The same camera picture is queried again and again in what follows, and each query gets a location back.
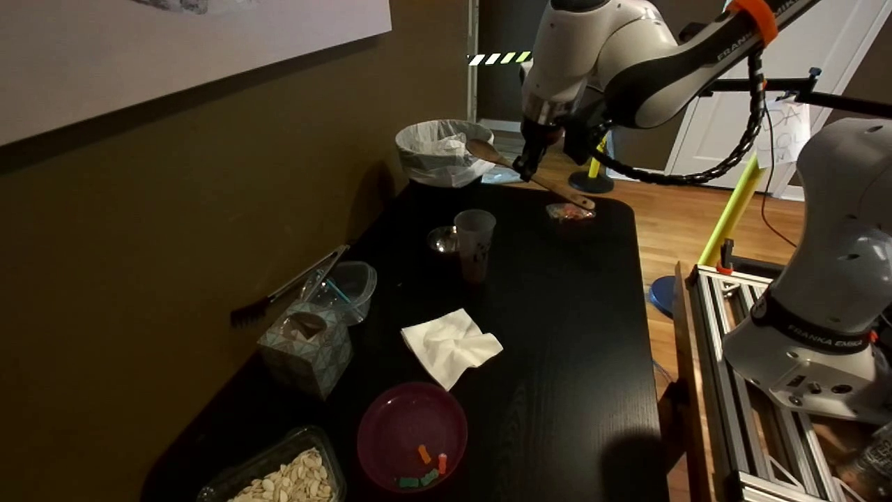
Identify square grey lidded container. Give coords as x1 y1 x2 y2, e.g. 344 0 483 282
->
258 299 358 402

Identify trash bin with white bag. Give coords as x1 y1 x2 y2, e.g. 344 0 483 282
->
393 117 502 192

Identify black tray of oats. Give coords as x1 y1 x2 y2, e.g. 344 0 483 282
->
196 425 351 502

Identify red round plate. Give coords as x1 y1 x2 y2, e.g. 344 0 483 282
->
355 380 471 496

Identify colourful candy packet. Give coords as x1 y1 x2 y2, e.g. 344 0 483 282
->
545 197 601 225

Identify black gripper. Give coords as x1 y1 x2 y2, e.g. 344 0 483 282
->
514 94 570 183

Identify white panelled door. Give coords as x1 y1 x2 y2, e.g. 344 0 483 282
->
665 0 892 204

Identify yellow leaning pole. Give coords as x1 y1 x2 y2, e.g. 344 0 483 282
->
698 151 764 273

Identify yellow pole on black base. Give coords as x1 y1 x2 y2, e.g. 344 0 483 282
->
570 128 616 196

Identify white wall board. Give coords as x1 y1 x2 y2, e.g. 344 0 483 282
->
0 0 398 151

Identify wooden spoon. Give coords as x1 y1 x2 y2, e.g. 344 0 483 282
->
470 136 601 210

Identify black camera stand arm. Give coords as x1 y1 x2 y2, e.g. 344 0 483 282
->
694 64 892 119

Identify black cable chain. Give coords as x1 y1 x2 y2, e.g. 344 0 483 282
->
594 51 776 189

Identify clear glass food container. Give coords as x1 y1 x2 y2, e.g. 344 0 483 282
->
309 259 382 330

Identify white crumpled napkin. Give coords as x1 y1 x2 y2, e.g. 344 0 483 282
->
398 308 509 394

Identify translucent plastic cup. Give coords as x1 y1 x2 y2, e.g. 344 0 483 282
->
451 206 499 285

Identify blue round disc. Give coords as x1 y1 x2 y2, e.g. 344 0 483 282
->
648 273 686 321

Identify long dark kitchen utensil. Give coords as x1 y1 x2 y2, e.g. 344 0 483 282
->
230 242 355 327

